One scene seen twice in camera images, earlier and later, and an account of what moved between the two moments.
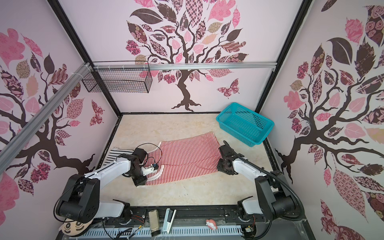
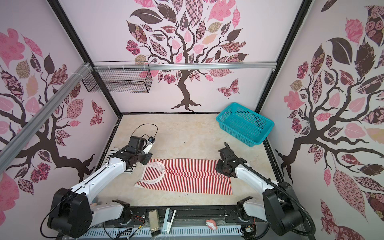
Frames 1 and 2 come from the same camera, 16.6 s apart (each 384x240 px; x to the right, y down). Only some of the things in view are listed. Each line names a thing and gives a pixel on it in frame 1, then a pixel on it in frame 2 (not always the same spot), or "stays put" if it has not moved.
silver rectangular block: [154, 222] stays put
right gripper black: [219, 167] stays put
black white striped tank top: [115, 152] stays put
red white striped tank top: [182, 157] -> [192, 176]
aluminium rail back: [186, 66] stays put
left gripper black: [139, 182] -> [148, 157]
